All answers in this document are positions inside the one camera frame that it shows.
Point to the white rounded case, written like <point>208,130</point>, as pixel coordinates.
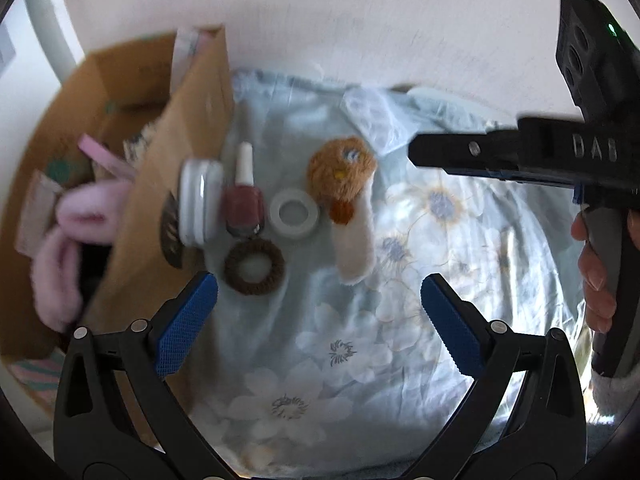
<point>197,200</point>

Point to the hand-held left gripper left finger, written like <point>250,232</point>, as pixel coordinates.
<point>187,320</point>

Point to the striped mat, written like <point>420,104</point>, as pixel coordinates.
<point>35,377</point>

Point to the person's right hand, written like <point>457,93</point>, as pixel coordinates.
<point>595,285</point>

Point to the pink lip gloss tube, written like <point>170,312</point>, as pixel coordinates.
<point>102,154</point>

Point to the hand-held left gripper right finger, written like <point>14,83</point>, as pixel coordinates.
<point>452,325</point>

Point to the brown cardboard box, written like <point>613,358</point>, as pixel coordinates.
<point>185,125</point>

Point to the brown and white plush clip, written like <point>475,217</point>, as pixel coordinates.
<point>340,165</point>

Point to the pink plush headband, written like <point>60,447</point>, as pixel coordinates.
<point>90,210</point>

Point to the person's right forearm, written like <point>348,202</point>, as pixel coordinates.
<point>615,395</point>

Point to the light blue floral cloth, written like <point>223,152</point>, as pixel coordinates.
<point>350,310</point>

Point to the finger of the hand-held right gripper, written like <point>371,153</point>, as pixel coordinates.
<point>460,150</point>
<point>530,178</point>

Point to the light pink fuzzy wristband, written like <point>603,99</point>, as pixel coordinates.
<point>55,285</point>

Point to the clear plastic bag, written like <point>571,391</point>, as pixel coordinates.
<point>375,115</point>

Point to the pink nail polish bottle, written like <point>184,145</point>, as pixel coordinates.
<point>242,205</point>

